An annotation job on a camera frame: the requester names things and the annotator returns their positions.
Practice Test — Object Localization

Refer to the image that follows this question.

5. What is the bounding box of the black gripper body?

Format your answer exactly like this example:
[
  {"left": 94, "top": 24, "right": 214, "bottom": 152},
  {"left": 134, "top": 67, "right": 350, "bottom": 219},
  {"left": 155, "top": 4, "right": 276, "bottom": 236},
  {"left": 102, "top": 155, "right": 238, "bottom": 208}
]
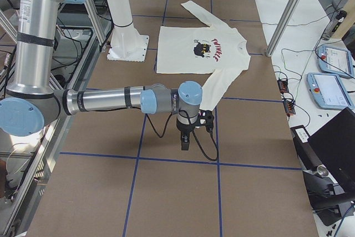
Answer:
[{"left": 176, "top": 122, "right": 195, "bottom": 150}]

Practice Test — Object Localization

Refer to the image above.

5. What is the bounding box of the cream long-sleeve printed shirt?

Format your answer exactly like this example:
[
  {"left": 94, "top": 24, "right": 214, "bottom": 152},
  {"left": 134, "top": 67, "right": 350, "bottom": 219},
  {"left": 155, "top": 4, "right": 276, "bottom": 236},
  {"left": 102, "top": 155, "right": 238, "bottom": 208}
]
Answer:
[{"left": 156, "top": 1, "right": 250, "bottom": 110}]

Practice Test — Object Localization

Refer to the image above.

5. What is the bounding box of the near orange black electronics box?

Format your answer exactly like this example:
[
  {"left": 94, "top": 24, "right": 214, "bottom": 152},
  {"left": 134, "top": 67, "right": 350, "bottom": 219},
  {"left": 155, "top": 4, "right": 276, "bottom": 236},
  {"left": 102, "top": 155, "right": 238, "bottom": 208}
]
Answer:
[{"left": 283, "top": 99, "right": 296, "bottom": 116}]

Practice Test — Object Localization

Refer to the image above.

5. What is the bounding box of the orange black electronics box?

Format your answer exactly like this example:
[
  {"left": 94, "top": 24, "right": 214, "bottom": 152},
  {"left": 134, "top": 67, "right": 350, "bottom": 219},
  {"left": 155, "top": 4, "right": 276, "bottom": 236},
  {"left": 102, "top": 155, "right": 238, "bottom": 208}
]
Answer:
[
  {"left": 283, "top": 99, "right": 296, "bottom": 116},
  {"left": 277, "top": 79, "right": 290, "bottom": 94}
]

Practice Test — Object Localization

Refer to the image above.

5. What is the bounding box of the far orange black electronics box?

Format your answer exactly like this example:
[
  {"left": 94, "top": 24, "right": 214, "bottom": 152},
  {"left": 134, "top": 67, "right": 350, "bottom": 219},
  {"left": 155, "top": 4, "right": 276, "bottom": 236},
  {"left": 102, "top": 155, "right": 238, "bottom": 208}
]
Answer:
[{"left": 277, "top": 79, "right": 290, "bottom": 94}]

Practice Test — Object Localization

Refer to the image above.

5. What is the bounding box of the near teach pendant tablet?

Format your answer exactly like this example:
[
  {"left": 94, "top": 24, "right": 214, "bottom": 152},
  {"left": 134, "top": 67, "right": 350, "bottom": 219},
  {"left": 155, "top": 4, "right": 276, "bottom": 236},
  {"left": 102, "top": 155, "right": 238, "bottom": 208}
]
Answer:
[{"left": 306, "top": 73, "right": 354, "bottom": 110}]

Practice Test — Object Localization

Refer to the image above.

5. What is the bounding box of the teach pendant tablet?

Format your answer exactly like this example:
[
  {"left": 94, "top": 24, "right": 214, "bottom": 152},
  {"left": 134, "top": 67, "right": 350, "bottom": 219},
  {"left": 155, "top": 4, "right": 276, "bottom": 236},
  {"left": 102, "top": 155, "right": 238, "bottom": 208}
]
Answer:
[
  {"left": 316, "top": 44, "right": 354, "bottom": 79},
  {"left": 306, "top": 73, "right": 354, "bottom": 110}
]

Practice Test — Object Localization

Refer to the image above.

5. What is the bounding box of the black laptop monitor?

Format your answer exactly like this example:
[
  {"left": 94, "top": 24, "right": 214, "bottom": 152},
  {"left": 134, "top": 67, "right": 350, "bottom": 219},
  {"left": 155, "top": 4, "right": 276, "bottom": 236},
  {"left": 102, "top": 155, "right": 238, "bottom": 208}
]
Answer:
[{"left": 308, "top": 108, "right": 354, "bottom": 191}]

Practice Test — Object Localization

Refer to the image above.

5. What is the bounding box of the far teach pendant tablet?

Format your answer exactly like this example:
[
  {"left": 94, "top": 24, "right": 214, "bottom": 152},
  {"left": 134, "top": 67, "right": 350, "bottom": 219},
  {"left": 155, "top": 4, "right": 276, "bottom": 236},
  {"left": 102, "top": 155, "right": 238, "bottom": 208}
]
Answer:
[{"left": 316, "top": 44, "right": 354, "bottom": 79}]

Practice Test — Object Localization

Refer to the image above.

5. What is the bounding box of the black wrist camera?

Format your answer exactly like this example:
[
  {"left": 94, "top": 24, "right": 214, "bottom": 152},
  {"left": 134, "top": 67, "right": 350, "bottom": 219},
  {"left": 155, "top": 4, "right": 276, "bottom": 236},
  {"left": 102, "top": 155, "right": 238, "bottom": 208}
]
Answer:
[{"left": 197, "top": 110, "right": 214, "bottom": 133}]

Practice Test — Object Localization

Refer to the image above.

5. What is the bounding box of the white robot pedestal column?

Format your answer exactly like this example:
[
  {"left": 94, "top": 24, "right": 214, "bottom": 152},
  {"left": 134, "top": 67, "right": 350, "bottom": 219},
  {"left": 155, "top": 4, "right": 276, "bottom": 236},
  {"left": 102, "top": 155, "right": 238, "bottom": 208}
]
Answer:
[{"left": 107, "top": 0, "right": 149, "bottom": 62}]

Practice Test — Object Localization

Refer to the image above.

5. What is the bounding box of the aluminium frame rack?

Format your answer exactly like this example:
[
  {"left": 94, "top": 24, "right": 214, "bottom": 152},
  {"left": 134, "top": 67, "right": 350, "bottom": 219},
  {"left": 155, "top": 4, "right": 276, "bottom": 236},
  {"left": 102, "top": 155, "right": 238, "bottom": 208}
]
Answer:
[{"left": 1, "top": 0, "right": 111, "bottom": 236}]

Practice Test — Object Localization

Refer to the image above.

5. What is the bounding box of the black camera stand base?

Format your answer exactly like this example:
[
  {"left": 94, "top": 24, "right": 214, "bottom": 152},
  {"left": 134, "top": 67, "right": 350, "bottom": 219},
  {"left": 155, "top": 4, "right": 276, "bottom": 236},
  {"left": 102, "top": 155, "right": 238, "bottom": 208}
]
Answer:
[{"left": 291, "top": 125, "right": 354, "bottom": 226}]

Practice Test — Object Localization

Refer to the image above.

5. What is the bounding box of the aluminium frame post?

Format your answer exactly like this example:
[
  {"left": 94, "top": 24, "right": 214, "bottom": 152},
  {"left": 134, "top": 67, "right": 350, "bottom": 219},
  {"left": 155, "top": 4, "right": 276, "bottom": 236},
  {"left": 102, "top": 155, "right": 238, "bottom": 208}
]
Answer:
[{"left": 266, "top": 0, "right": 300, "bottom": 57}]

